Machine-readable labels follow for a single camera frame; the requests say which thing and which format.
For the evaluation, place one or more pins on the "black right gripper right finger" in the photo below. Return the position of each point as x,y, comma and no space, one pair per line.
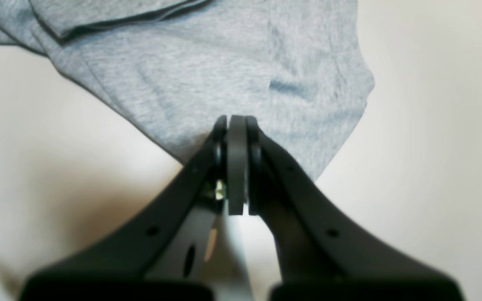
323,254

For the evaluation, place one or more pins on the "grey T-shirt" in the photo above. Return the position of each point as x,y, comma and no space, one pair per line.
171,67

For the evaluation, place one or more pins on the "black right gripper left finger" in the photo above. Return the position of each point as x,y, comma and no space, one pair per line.
158,254

